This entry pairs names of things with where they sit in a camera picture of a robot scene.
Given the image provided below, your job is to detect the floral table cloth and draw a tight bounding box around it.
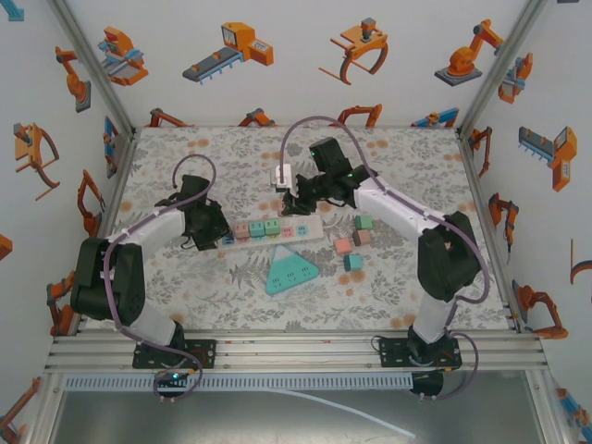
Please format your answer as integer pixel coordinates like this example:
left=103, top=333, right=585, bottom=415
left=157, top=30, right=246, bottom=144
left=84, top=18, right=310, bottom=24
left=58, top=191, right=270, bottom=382
left=94, top=124, right=512, bottom=333

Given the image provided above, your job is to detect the aluminium front frame rail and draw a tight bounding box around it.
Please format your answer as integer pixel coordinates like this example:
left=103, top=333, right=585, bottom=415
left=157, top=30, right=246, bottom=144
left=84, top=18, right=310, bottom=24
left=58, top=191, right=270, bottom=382
left=43, top=330, right=549, bottom=374

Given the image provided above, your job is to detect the white slotted cable duct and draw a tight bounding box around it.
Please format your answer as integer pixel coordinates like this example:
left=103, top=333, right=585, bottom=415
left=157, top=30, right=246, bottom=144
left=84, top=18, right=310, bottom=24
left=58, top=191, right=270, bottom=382
left=62, top=373, right=415, bottom=392

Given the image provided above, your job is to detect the long white power strip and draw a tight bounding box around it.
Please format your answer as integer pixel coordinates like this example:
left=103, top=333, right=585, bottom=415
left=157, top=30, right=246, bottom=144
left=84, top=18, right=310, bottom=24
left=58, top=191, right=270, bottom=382
left=216, top=217, right=326, bottom=253

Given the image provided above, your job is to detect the white power strip cord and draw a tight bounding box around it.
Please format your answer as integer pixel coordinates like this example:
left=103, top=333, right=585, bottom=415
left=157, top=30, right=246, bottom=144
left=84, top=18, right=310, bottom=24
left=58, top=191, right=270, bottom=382
left=322, top=203, right=357, bottom=231

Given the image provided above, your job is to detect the thin white tube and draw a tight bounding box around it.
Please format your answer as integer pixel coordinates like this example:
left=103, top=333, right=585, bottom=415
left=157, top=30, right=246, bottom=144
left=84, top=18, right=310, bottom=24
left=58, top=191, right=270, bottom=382
left=258, top=387, right=417, bottom=439

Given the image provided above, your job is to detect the teal triangular power strip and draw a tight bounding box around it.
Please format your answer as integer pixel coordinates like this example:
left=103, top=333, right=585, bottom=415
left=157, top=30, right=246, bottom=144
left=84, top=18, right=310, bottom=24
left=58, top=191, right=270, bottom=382
left=263, top=243, right=320, bottom=296

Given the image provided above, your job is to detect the aluminium corner post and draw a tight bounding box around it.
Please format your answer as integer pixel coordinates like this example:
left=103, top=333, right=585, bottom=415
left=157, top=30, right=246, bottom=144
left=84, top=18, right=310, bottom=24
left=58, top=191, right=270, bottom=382
left=457, top=0, right=551, bottom=140
left=45, top=0, right=138, bottom=140

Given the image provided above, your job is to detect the black controller box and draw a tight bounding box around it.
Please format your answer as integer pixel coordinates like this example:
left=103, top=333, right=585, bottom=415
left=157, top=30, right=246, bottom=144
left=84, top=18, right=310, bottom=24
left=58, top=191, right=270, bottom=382
left=411, top=369, right=445, bottom=399
left=154, top=369, right=191, bottom=394

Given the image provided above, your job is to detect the aluminium side rail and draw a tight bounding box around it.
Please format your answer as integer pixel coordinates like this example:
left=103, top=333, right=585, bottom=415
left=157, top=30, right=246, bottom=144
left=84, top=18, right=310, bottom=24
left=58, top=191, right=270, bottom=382
left=455, top=131, right=524, bottom=334
left=92, top=131, right=139, bottom=263

